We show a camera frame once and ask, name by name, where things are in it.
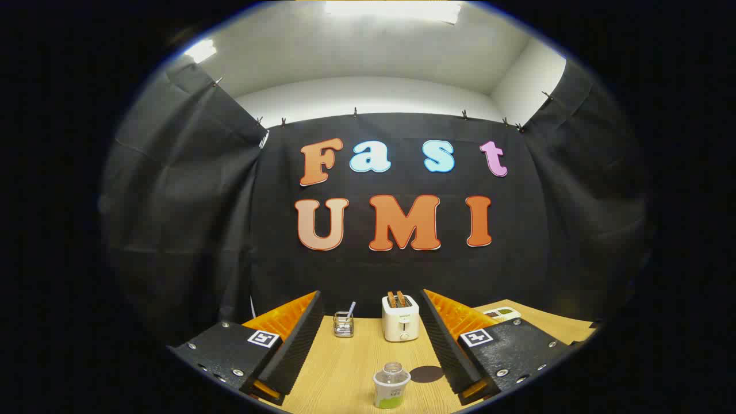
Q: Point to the clear juice bottle white label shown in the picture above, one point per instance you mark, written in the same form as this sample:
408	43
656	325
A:
391	388

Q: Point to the wooden table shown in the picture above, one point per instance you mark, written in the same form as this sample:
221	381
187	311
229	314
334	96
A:
345	368

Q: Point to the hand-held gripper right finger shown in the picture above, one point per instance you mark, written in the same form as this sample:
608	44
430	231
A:
443	339

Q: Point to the white divided dish of seeds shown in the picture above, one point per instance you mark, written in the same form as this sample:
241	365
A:
501	314

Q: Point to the dark brown round coaster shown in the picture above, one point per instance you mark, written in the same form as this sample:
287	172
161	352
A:
426	374

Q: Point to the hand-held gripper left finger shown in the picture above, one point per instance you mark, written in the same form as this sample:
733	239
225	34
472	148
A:
299	339

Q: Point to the blue striped straw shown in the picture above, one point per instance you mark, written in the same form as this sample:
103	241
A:
351	309

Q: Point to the ceiling light panel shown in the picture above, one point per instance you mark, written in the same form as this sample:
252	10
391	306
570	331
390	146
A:
200	50

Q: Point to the cream toaster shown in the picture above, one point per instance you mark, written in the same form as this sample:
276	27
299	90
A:
400	325

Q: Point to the toast slice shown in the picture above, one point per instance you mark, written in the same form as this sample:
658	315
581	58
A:
401	298
391	299

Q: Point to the black backdrop cloth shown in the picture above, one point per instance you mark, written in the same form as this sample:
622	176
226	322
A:
402	270

